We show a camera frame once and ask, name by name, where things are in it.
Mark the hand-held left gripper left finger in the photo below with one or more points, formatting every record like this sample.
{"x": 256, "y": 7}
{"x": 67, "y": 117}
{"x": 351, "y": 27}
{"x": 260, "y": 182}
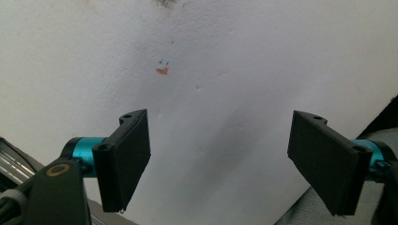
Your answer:
{"x": 125, "y": 162}

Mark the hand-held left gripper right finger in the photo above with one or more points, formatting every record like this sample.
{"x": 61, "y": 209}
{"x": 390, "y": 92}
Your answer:
{"x": 325, "y": 159}

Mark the silver metal rail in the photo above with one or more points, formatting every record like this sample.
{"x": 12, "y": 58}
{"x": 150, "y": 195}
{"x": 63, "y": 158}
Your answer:
{"x": 12, "y": 162}

